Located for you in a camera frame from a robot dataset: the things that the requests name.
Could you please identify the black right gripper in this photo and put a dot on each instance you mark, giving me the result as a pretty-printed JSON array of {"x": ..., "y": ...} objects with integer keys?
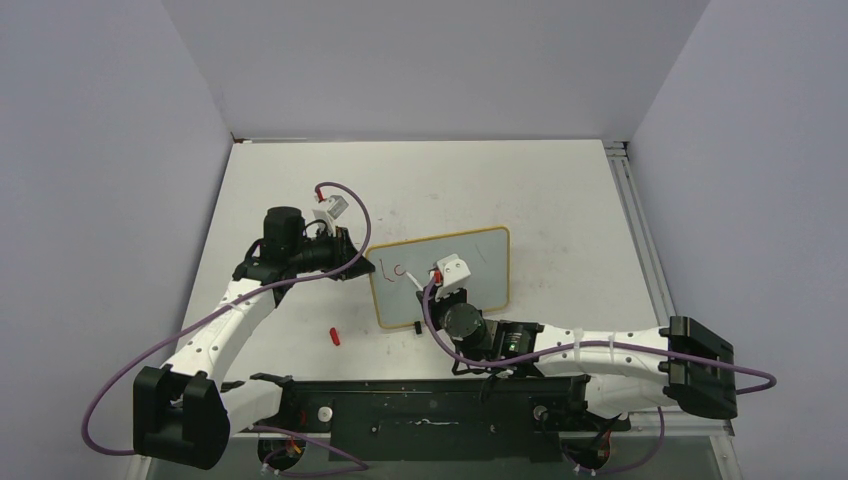
[{"x": 434, "y": 305}]

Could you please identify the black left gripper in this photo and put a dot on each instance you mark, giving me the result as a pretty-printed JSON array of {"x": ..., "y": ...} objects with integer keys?
[{"x": 341, "y": 247}]

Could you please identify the white marker pen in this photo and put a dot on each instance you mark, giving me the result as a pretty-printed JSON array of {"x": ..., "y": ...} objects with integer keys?
[{"x": 414, "y": 280}]

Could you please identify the yellow framed small whiteboard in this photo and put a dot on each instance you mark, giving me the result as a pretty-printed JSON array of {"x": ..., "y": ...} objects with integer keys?
[{"x": 486, "y": 251}]

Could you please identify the red marker cap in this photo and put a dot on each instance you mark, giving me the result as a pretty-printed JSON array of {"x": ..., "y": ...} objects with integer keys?
[{"x": 335, "y": 336}]

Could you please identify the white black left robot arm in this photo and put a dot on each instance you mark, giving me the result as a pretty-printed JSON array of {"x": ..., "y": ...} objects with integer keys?
[{"x": 182, "y": 411}]

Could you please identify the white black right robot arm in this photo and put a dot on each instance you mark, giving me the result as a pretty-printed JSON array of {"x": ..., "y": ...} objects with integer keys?
[{"x": 682, "y": 364}]

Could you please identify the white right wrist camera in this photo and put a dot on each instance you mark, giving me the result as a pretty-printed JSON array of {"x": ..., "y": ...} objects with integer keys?
[{"x": 454, "y": 273}]

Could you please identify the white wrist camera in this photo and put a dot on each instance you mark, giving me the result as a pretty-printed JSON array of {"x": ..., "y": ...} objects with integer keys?
[
  {"x": 454, "y": 273},
  {"x": 329, "y": 211}
]

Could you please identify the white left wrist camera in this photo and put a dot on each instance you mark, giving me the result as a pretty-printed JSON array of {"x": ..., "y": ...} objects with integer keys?
[{"x": 329, "y": 211}]

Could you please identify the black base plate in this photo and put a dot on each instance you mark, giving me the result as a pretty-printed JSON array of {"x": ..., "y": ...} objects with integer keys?
[{"x": 462, "y": 419}]

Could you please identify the aluminium rail at table edge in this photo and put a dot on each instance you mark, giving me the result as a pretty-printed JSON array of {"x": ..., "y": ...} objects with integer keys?
[{"x": 650, "y": 263}]

